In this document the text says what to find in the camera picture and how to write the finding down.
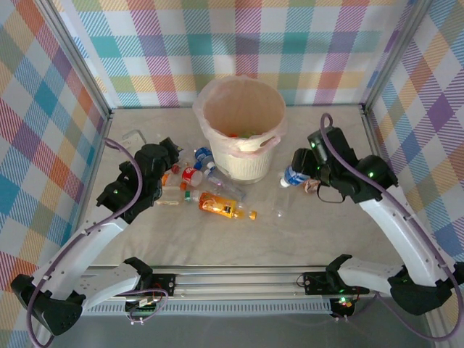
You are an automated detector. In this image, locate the red label plastic bottle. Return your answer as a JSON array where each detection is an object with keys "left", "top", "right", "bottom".
[{"left": 179, "top": 165, "right": 204, "bottom": 191}]

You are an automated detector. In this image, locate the clear bottle green cap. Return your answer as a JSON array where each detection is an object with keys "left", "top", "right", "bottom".
[{"left": 155, "top": 189, "right": 201, "bottom": 207}]

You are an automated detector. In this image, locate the long clear plastic bottle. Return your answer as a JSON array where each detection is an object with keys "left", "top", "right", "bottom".
[{"left": 202, "top": 167, "right": 248, "bottom": 202}]

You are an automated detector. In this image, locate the blue label plastic bottle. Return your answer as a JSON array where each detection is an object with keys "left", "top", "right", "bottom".
[
  {"left": 278, "top": 165, "right": 311, "bottom": 189},
  {"left": 194, "top": 146, "right": 218, "bottom": 172}
]

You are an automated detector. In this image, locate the orange juice plastic bottle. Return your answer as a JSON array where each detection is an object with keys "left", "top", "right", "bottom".
[{"left": 197, "top": 191, "right": 259, "bottom": 222}]

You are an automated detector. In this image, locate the crushed clear plastic bottle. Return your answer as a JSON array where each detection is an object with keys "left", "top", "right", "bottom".
[{"left": 270, "top": 194, "right": 293, "bottom": 220}]

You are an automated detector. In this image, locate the clear plastic bin liner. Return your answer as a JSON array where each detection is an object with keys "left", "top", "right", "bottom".
[{"left": 191, "top": 75, "right": 289, "bottom": 159}]

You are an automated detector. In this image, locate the cream plastic waste bin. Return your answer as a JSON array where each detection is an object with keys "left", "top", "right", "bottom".
[{"left": 191, "top": 75, "right": 289, "bottom": 186}]

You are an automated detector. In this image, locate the small controller board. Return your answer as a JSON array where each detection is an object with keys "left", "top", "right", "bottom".
[
  {"left": 331, "top": 295, "right": 358, "bottom": 319},
  {"left": 125, "top": 295, "right": 162, "bottom": 318}
]

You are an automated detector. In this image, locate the right gripper black cable loop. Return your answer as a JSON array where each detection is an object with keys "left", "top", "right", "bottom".
[{"left": 315, "top": 183, "right": 346, "bottom": 204}]

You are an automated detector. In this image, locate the aluminium side rail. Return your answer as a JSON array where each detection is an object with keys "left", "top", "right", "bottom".
[
  {"left": 81, "top": 110, "right": 115, "bottom": 228},
  {"left": 360, "top": 104, "right": 391, "bottom": 160}
]

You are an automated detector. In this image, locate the aluminium frame post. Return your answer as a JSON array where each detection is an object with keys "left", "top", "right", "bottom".
[
  {"left": 360, "top": 0, "right": 434, "bottom": 113},
  {"left": 36, "top": 0, "right": 113, "bottom": 123}
]

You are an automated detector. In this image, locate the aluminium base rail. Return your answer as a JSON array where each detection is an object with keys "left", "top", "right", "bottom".
[{"left": 83, "top": 264, "right": 436, "bottom": 304}]

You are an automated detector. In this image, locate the grey slotted cable duct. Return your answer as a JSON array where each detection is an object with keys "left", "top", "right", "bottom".
[{"left": 86, "top": 302, "right": 334, "bottom": 316}]

